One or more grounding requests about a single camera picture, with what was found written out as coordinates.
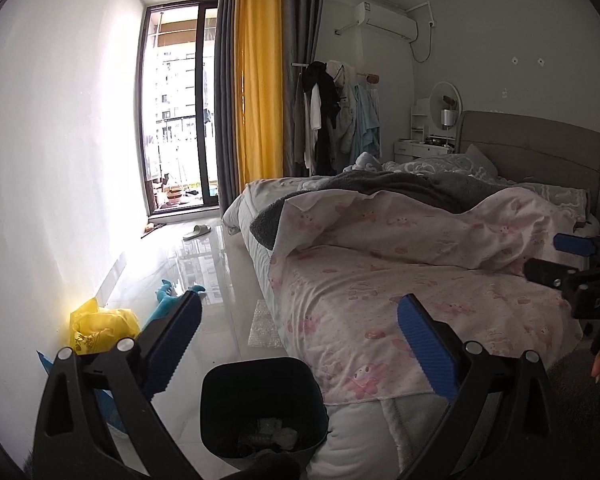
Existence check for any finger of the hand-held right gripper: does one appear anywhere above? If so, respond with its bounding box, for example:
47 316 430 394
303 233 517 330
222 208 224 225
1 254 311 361
553 232 600 257
524 257 581 289

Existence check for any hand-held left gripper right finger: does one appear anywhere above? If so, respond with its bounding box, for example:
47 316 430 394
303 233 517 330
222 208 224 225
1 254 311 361
396 294 568 480

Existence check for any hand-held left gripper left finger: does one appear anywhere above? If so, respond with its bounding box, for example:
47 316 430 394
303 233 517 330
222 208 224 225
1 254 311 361
32 290 203 480

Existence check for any dark plastic trash bin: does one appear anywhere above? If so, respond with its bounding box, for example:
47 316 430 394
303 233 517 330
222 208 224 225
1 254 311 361
200 358 329 466

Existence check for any clear plastic wad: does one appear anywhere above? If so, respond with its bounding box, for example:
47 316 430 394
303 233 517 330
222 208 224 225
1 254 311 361
272 429 301 451

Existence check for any teal plush toy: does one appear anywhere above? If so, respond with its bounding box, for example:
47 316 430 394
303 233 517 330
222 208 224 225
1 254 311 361
140 279 206 333

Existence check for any blue white patterned pillow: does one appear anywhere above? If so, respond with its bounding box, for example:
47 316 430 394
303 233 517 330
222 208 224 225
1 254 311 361
519 182 591 209
383 154 498 184

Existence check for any yellow plastic bag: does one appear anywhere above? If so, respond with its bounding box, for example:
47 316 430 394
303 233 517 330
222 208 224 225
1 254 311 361
70 297 141 356

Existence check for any pink printed bed sheet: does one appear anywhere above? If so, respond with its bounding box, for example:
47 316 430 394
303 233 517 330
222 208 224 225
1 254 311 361
269 245 583 406

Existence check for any bubble wrap sheet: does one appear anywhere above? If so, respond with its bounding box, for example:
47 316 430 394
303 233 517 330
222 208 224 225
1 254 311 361
247 300 286 348

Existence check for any bed with beige headboard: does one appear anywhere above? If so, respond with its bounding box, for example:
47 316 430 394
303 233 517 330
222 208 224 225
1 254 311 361
222 110 600 468

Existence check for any grey pillow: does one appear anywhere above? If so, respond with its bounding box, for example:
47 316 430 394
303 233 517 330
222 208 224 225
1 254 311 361
462 144 499 177

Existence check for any pink printed duvet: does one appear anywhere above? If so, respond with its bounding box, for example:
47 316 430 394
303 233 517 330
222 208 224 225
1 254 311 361
272 187 588 273

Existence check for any grey fleece blanket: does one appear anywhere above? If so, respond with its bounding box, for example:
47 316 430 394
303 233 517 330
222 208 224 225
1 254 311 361
250 170 518 253

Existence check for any silver table lamp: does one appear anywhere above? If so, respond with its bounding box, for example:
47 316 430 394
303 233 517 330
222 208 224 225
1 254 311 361
440 109 456 147

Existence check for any white vanity table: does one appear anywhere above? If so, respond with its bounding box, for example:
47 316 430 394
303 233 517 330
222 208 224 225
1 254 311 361
394 139 456 163

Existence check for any white shelf organizer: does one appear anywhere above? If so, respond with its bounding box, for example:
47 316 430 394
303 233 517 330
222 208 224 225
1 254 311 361
410 100 432 141

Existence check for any round mirror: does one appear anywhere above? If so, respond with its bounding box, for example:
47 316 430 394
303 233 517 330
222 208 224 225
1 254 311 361
428 81 462 133

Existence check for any sliding glass door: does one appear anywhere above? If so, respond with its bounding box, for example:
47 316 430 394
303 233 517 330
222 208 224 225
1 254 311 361
142 0 221 218

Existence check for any light blue garment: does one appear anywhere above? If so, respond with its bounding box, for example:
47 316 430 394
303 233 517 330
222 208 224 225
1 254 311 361
352 82 382 159

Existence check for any grey garment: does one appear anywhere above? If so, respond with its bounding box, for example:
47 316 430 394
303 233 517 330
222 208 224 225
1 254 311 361
292 72 311 177

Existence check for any off-white jacket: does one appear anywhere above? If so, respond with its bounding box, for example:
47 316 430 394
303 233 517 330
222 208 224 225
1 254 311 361
327 60 359 154

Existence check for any grey curtain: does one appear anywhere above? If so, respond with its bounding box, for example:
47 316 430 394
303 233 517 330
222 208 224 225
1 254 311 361
214 0 246 216
280 0 327 178

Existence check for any white shirt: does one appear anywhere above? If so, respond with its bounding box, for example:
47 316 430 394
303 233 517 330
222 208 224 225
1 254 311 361
304 82 324 171

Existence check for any clothes rack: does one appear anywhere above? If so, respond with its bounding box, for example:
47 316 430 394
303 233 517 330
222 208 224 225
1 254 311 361
291 62 380 176

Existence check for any yellow curtain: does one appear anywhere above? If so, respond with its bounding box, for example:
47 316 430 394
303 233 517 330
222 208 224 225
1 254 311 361
235 0 286 191

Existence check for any white air conditioner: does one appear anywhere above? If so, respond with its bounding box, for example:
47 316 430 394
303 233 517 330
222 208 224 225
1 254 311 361
354 2 417 41

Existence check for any black garment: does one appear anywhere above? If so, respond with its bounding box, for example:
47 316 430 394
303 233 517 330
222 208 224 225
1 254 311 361
301 61 342 176

